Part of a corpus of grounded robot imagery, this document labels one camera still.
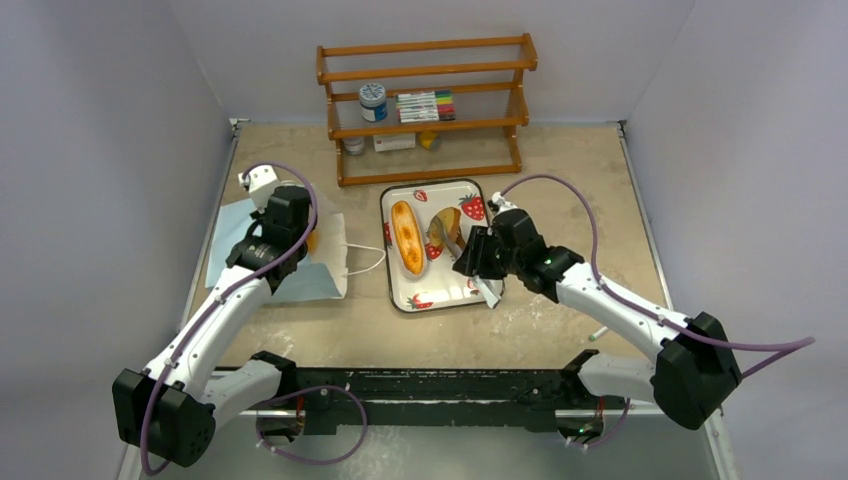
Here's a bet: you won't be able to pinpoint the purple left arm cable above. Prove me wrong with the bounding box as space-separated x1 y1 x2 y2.
139 162 319 477

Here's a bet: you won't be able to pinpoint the long fake baguette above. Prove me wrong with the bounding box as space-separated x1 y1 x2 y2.
390 201 425 275

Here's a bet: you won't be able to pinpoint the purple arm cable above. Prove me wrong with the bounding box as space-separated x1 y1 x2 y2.
498 174 816 380
139 162 319 477

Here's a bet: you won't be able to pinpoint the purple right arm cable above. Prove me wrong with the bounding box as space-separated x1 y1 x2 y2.
498 174 816 380

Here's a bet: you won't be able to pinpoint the set of coloured markers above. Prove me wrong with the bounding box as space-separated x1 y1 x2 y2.
395 89 456 123

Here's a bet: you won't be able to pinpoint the orange wooden shelf rack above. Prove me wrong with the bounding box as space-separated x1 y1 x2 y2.
315 33 539 187

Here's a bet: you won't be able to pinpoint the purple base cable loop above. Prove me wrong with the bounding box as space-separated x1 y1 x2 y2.
254 386 369 466

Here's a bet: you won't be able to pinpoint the blue paint jar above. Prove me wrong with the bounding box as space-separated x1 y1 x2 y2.
358 82 387 122

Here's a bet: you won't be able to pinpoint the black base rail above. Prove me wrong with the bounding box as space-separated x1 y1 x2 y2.
259 352 624 436

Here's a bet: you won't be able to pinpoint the metal tongs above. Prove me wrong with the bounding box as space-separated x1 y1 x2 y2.
430 216 501 309

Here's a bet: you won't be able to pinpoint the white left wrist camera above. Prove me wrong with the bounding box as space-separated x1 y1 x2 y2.
238 165 281 211

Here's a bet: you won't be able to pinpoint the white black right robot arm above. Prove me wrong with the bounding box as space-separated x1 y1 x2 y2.
453 209 743 430

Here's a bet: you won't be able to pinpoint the small yellow object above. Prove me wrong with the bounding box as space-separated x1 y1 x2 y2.
419 131 440 150

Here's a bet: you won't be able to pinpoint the small white jar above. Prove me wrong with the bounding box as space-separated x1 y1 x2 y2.
342 137 366 155

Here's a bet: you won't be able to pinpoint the white red small box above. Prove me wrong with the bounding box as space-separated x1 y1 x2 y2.
373 133 416 153

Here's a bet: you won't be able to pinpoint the white green marker pen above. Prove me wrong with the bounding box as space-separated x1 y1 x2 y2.
588 327 608 342

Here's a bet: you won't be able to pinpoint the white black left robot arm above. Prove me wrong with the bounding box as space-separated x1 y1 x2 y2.
112 184 318 476

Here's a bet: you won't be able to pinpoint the orange fake bread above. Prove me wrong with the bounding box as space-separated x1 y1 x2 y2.
306 229 320 254

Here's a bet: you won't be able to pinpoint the light blue paper bag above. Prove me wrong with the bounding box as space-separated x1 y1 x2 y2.
203 198 387 305

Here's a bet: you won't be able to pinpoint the strawberry print white tray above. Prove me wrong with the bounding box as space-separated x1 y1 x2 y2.
380 179 489 314

